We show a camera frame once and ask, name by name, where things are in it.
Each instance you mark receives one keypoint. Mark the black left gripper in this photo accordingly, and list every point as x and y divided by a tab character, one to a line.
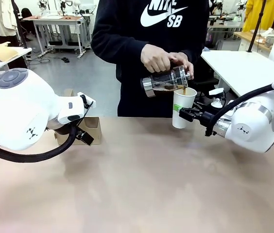
84	138

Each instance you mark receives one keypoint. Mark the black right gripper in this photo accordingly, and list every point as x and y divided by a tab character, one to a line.
207	119

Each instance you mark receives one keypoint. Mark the white paper cup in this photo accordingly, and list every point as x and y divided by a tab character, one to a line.
184	109

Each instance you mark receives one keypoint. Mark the brown cardboard cup carrier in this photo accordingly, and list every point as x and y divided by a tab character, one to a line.
93	128

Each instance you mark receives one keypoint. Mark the glass French press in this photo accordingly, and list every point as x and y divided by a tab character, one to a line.
163	81

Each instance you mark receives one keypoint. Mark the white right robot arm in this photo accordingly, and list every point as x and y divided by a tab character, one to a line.
251	121

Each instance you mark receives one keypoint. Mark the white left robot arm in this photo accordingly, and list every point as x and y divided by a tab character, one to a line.
18	109

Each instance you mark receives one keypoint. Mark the person's left forearm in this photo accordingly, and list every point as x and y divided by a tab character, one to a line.
200	55

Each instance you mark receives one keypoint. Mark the person's right forearm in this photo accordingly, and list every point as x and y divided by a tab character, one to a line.
117	36

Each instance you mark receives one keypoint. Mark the person's left hand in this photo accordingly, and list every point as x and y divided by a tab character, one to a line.
185	65

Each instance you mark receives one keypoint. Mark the person's right hand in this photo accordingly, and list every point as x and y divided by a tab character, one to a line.
155	58

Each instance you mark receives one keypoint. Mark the black Nike hoodie torso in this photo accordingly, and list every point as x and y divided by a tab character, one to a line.
139	97

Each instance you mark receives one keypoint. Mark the large white table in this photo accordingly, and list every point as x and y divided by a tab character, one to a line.
239	68

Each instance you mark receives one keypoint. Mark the small black floor object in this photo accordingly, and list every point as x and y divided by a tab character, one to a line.
65	59

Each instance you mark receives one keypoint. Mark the wooden background table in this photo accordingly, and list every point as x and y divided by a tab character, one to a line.
248	37

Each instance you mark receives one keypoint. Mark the cluttered background desk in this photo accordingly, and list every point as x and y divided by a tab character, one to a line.
224	24

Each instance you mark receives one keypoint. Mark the stack of white cups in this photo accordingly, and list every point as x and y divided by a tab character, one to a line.
269	38

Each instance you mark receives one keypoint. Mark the black tripod pole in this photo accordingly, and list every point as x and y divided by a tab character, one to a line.
256	24

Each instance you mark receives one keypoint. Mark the white side table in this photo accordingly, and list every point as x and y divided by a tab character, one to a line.
3	60

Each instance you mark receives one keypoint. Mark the person in yellow jacket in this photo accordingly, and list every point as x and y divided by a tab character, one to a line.
261	14

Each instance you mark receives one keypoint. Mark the white background workbench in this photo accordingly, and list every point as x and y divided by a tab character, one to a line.
59	23

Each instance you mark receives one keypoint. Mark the black office chair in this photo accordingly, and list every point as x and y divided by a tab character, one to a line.
27	20

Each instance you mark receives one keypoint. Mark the background robot arms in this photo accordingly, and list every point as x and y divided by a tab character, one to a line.
59	4

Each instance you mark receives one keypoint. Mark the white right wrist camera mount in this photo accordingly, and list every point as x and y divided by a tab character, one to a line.
216	97

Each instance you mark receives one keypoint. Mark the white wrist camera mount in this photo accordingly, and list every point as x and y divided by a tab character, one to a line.
86	100
216	97

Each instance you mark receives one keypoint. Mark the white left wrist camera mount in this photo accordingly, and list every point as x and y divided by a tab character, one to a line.
86	100

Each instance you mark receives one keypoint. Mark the black camera stand pole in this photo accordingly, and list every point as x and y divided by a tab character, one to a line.
20	24

